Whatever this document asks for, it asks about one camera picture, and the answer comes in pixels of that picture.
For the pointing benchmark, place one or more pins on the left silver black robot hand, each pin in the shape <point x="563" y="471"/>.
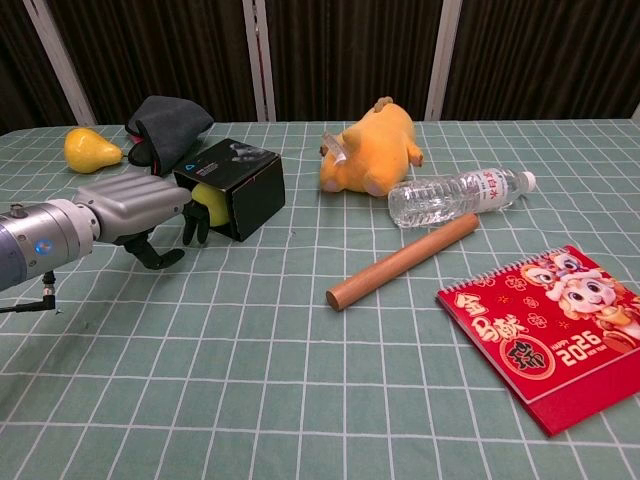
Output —
<point x="130" y="205"/>

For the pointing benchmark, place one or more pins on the yellow tennis ball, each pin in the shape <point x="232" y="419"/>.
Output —
<point x="212" y="205"/>

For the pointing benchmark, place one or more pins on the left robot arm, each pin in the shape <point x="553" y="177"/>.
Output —
<point x="35" y="240"/>

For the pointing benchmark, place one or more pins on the black box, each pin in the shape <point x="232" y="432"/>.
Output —
<point x="255" y="197"/>

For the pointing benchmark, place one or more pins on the black pouch with red trim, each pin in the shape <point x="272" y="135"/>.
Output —
<point x="140" y="154"/>

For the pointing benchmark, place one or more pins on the yellow toy pear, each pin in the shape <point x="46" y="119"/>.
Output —
<point x="87" y="150"/>

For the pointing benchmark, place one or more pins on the dark grey folded cloth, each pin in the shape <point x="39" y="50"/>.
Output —
<point x="172" y="127"/>

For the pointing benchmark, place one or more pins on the green checked tablecloth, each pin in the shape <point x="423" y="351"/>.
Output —
<point x="280" y="375"/>

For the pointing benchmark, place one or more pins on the yellow plush toy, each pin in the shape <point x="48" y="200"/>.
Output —
<point x="375" y="150"/>

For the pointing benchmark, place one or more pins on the wooden round stick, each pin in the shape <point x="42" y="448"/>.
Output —
<point x="402" y="262"/>

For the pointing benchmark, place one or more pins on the clear plastic water bottle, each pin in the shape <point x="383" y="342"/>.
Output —
<point x="440" y="197"/>

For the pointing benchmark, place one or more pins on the red 2026 desk calendar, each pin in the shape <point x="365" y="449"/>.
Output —
<point x="545" y="340"/>

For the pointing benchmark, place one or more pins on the white partition post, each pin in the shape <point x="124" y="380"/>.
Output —
<point x="446" y="60"/>
<point x="60" y="60"/>
<point x="260" y="60"/>

